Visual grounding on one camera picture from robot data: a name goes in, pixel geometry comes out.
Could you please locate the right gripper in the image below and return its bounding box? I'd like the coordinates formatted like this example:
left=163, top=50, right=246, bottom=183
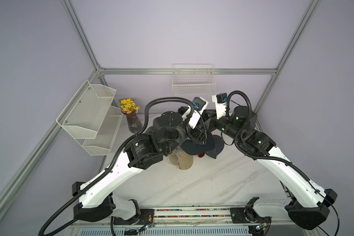
left=203, top=110, right=245, bottom=144

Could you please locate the black baseball cap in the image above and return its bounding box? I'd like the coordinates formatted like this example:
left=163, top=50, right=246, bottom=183
left=181, top=133, right=216, bottom=155

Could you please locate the dark grey baseball cap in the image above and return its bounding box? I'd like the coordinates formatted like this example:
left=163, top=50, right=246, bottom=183
left=205, top=135, right=225, bottom=159

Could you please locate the red baseball cap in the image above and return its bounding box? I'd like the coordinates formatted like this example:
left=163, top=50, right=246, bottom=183
left=197, top=152, right=205, bottom=158

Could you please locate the tan dark-brim baseball cap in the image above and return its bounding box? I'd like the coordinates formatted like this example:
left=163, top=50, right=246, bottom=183
left=168, top=147, right=194, bottom=170

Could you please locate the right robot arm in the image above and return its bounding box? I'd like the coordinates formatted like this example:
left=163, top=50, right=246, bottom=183
left=203, top=106, right=337, bottom=230

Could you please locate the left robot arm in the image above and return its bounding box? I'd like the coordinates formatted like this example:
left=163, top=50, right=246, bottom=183
left=73, top=112, right=190, bottom=225

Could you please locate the purple glass vase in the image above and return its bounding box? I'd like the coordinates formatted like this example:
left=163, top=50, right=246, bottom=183
left=121, top=110, right=143, bottom=133

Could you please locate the yellow flower bouquet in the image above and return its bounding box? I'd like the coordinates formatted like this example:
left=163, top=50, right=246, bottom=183
left=119, top=98, right=140, bottom=115

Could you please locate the white two-tier mesh shelf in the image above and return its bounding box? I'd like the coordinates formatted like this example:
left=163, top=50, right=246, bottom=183
left=56, top=80, right=123, bottom=156

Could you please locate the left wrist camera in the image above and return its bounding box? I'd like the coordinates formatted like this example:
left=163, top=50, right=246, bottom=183
left=181, top=96, right=208, bottom=130

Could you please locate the white wire wall basket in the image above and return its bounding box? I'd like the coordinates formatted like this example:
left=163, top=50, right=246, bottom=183
left=172, top=64, right=216, bottom=95

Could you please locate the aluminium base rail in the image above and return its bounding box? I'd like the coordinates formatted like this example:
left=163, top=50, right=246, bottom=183
left=67, top=206, right=323, bottom=236

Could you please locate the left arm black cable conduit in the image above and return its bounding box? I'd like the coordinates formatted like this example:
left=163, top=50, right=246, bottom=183
left=37, top=96, right=208, bottom=236

